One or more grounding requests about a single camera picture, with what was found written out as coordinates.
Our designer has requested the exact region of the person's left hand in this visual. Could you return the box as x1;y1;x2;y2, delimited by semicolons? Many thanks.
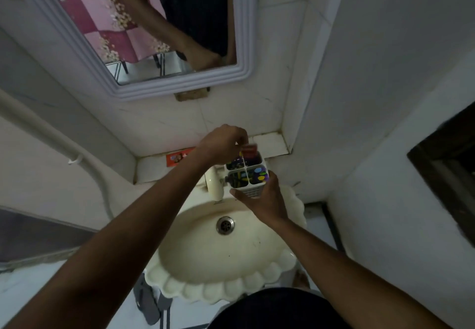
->
194;124;250;166

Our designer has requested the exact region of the person's right hand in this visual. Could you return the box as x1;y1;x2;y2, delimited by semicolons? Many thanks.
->
229;171;290;229

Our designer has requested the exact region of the white compartment organizer holder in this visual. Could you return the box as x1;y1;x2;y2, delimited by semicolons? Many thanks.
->
225;149;270;200

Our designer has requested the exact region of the person's left forearm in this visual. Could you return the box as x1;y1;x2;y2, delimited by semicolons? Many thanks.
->
0;154;209;329

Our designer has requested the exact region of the person's right forearm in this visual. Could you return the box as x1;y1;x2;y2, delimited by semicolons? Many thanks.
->
273;217;454;329

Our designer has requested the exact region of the cream faucet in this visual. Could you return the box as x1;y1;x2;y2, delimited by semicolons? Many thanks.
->
204;165;229;202

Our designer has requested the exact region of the metal sink drain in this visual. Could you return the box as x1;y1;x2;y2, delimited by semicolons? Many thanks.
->
216;216;236;236

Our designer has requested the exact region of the orange flat packet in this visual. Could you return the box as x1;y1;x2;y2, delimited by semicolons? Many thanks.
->
166;147;197;168

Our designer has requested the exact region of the cream scalloped wash basin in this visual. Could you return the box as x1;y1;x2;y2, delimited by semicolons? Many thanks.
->
144;183;308;305

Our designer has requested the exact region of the person's dark clothing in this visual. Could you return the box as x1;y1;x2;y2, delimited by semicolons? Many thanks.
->
205;287;354;329

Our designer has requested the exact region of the grey slipper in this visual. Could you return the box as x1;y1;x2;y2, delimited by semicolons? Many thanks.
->
133;273;163;326

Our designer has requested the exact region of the brown mirror bracket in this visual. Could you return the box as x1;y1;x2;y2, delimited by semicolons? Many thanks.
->
174;87;211;102

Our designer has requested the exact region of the white framed wall mirror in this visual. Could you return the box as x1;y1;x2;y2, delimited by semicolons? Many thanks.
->
0;0;260;102

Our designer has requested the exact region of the white wall pipe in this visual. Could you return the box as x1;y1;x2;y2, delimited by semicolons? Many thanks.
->
0;89;116;222

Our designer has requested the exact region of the dark wooden window frame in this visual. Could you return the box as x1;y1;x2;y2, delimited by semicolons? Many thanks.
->
407;101;475;248

